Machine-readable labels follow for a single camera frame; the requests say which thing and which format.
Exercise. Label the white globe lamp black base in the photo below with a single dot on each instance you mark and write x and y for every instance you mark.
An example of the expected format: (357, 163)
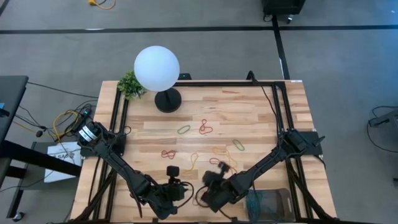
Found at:
(157, 68)

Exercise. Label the black table clamp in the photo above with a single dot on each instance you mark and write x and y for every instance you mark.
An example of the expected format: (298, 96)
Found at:
(185, 76)

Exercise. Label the white table label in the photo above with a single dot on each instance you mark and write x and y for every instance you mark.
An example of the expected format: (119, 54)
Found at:
(297, 81)

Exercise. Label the black desk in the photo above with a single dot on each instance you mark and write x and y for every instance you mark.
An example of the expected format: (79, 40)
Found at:
(12, 93)

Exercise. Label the grey floor box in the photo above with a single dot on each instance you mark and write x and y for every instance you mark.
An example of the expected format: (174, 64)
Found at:
(34, 180)

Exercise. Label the green rubber band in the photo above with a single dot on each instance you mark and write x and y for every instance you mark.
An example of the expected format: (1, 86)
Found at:
(178, 132)
(242, 149)

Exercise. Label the white printed box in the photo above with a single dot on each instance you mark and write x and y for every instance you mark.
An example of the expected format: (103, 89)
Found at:
(60, 152)

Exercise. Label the black power box green light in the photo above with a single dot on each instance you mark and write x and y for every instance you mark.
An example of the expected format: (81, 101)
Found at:
(84, 113)

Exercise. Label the red rubber band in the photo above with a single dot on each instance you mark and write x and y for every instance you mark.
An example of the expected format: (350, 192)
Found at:
(196, 202)
(168, 154)
(210, 161)
(203, 126)

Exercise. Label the clear plastic bin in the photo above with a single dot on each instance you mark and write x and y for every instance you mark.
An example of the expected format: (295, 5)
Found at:
(276, 205)

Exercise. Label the small green plant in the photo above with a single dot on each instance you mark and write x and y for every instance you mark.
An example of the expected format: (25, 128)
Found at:
(129, 85)

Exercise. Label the small blue desk item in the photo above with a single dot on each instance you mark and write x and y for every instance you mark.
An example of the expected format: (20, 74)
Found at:
(2, 105)

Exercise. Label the black floor tape strip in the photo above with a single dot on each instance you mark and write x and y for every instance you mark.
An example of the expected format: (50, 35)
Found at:
(278, 46)
(186, 29)

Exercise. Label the black frame bracket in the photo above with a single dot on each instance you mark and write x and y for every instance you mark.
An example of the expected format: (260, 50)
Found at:
(155, 220)

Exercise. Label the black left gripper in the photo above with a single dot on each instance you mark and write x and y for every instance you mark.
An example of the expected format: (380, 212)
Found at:
(169, 196)

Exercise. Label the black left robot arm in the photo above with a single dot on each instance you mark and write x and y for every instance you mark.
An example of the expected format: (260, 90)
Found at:
(118, 161)

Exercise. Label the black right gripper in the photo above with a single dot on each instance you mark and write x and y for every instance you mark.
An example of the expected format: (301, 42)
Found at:
(219, 193)

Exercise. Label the grey power strip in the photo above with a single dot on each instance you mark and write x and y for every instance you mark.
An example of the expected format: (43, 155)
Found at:
(385, 118)

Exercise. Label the black wheeled cart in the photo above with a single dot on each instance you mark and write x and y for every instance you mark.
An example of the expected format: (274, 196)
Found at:
(283, 6)

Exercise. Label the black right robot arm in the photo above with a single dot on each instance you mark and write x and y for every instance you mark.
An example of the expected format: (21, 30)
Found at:
(264, 165)

